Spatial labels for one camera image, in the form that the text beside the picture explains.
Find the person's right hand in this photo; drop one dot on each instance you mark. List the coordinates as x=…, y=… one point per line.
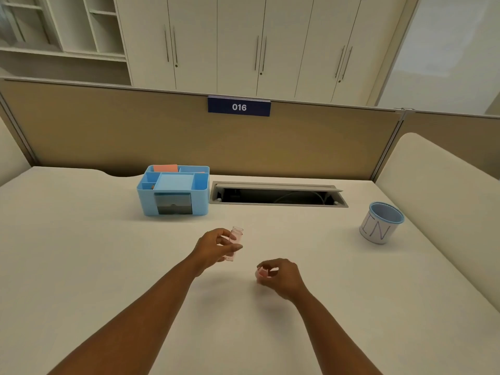
x=285, y=278

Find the person's left hand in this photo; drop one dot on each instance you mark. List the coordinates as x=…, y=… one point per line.
x=211, y=249

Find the person's left thumb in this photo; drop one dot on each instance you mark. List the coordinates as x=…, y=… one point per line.
x=222, y=233

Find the person's right thumb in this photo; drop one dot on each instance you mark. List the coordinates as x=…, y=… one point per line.
x=268, y=272

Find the pink tube cap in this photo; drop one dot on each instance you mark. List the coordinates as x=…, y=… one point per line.
x=262, y=273

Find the clear pink plastic tube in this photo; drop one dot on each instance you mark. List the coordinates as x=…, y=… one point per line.
x=235, y=242

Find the person's left forearm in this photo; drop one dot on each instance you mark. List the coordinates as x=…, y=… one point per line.
x=129, y=320

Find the person's right forearm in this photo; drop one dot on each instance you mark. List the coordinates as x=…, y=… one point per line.
x=332, y=335

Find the blue desk organizer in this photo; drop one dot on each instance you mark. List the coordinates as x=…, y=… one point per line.
x=174, y=190

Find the orange sticky note pad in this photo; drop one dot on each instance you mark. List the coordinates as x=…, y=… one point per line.
x=165, y=168

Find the beige desk partition panel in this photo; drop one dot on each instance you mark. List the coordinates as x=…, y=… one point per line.
x=195, y=132

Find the white cup with blue rim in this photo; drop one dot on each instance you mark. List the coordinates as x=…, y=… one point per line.
x=380, y=223

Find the blue number sign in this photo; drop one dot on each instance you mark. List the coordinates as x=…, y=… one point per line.
x=239, y=106

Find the beige side partition panel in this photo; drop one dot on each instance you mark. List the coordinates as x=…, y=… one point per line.
x=449, y=140

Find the white open shelf unit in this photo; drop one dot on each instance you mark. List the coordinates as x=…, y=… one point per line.
x=62, y=35

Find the white wall cabinet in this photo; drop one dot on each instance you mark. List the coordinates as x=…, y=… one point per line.
x=257, y=46

